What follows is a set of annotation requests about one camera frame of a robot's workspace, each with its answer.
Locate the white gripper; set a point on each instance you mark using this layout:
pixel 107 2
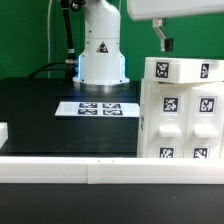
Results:
pixel 160 9

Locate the white cabinet door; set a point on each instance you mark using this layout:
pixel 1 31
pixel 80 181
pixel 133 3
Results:
pixel 167 121
pixel 205 121

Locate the white cabinet body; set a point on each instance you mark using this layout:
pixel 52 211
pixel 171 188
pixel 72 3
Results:
pixel 144 117

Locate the white cabinet top block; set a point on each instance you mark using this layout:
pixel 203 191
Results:
pixel 183 70

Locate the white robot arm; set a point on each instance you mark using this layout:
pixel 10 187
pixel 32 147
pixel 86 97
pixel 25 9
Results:
pixel 101 63

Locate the white tag sheet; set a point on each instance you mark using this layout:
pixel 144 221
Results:
pixel 97 109

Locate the white U-shaped fence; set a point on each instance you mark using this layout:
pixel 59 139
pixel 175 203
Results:
pixel 110 170

